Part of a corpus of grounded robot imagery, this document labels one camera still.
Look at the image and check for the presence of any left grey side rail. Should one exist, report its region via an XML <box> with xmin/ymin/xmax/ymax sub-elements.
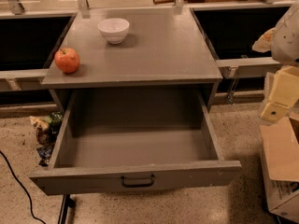
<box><xmin>0</xmin><ymin>69</ymin><xmax>48</xmax><ymax>92</ymax></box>

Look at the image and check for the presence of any black cable on floor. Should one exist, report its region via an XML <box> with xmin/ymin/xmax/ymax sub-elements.
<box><xmin>0</xmin><ymin>150</ymin><xmax>48</xmax><ymax>224</ymax></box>

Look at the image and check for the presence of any cardboard box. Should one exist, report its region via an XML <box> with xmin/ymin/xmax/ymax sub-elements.
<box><xmin>260</xmin><ymin>113</ymin><xmax>299</xmax><ymax>223</ymax></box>

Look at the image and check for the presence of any pile of snack bags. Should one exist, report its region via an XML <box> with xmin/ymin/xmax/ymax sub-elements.
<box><xmin>29</xmin><ymin>111</ymin><xmax>63</xmax><ymax>167</ymax></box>

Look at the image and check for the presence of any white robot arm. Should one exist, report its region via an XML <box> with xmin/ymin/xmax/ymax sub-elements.
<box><xmin>252</xmin><ymin>2</ymin><xmax>299</xmax><ymax>123</ymax></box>

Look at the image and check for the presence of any red apple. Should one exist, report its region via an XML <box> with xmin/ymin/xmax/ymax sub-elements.
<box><xmin>54</xmin><ymin>48</ymin><xmax>80</xmax><ymax>74</ymax></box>

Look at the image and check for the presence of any open grey top drawer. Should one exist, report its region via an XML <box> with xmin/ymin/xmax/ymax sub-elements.
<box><xmin>30</xmin><ymin>88</ymin><xmax>241</xmax><ymax>195</ymax></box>

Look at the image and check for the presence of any grey cabinet with top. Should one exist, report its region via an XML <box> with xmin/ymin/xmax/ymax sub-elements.
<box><xmin>42</xmin><ymin>7</ymin><xmax>221</xmax><ymax>105</ymax></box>

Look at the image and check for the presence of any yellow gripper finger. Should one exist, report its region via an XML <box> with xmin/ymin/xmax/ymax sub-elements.
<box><xmin>252</xmin><ymin>28</ymin><xmax>276</xmax><ymax>53</ymax></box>
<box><xmin>260</xmin><ymin>66</ymin><xmax>299</xmax><ymax>123</ymax></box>

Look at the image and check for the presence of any black drawer handle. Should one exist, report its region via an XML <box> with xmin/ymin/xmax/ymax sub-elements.
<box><xmin>121</xmin><ymin>175</ymin><xmax>155</xmax><ymax>189</ymax></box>

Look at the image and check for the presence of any white ceramic bowl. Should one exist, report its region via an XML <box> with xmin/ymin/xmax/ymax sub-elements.
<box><xmin>97</xmin><ymin>18</ymin><xmax>130</xmax><ymax>44</ymax></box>

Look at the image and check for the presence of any right grey side rail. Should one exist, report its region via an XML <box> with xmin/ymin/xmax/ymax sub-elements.
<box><xmin>216</xmin><ymin>57</ymin><xmax>281</xmax><ymax>78</ymax></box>

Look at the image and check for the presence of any brown wooden stick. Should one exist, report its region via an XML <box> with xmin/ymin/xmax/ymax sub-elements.
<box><xmin>152</xmin><ymin>0</ymin><xmax>175</xmax><ymax>5</ymax></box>

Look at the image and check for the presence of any grey side rail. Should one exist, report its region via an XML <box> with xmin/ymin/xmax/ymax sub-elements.
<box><xmin>216</xmin><ymin>57</ymin><xmax>281</xmax><ymax>78</ymax></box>
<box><xmin>0</xmin><ymin>69</ymin><xmax>48</xmax><ymax>92</ymax></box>

